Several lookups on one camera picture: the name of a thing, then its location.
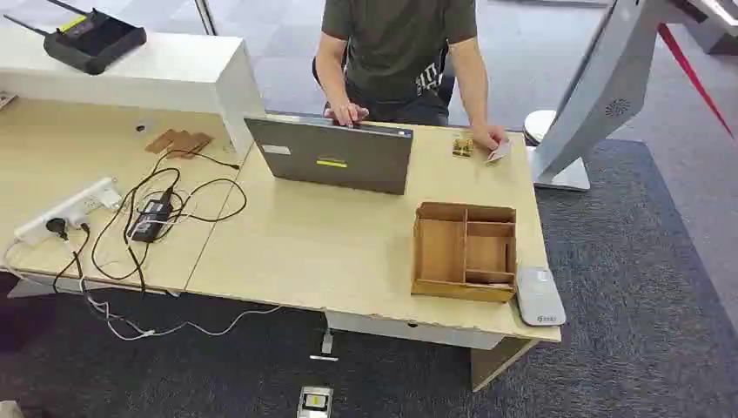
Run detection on pale wooden desk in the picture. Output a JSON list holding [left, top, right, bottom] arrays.
[[0, 97, 563, 394]]

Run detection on brown cardboard pieces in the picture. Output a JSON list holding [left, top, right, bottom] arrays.
[[144, 129, 214, 159]]

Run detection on person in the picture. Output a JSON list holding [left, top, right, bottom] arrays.
[[314, 0, 511, 152]]

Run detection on black router with antennas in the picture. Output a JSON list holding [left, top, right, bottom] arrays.
[[3, 0, 148, 77]]

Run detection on black cable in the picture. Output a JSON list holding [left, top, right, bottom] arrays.
[[52, 149, 248, 299]]

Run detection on black power adapter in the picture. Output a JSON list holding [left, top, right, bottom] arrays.
[[128, 199, 173, 244]]

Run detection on silver device on floor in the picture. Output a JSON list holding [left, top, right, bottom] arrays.
[[296, 386, 334, 418]]

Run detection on person's right hand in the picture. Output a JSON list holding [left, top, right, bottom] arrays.
[[324, 102, 371, 129]]

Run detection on wooden compartment box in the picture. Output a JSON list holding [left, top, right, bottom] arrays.
[[411, 201, 519, 305]]

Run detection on black plug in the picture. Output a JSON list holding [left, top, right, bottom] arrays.
[[45, 217, 70, 242]]

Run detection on red barrier strap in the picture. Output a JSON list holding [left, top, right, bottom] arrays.
[[657, 23, 735, 139]]

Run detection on person's left hand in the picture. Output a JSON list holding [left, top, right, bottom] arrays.
[[471, 125, 510, 152]]

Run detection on person's hand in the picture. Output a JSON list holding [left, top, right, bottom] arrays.
[[324, 102, 371, 129], [471, 125, 510, 152]]

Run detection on white power strip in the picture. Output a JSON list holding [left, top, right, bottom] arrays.
[[13, 177, 124, 248]]

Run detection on grey laptop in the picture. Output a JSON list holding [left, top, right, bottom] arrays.
[[244, 113, 415, 197]]

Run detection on grey flat device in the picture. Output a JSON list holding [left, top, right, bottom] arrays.
[[515, 265, 567, 328]]

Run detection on grey kiosk stand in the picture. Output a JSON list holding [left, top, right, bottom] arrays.
[[524, 0, 738, 192]]

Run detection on pale card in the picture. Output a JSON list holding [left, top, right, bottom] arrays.
[[486, 141, 513, 165]]

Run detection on white raised shelf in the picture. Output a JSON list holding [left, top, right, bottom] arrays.
[[0, 25, 267, 157]]

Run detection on white cable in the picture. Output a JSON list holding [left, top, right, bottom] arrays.
[[1, 237, 284, 342]]

